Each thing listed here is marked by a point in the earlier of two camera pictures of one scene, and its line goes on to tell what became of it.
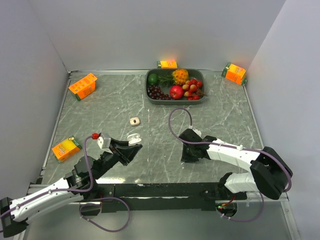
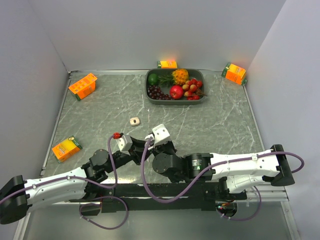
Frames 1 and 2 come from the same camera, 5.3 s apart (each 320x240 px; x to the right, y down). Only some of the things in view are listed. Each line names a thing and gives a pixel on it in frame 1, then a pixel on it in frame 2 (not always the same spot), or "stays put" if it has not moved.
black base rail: (164, 196) stays put
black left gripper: (122, 152) → (137, 150)
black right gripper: (186, 158) → (156, 149)
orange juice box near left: (66, 149) stays put
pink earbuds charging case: (134, 121) stays put
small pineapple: (178, 77) stays put
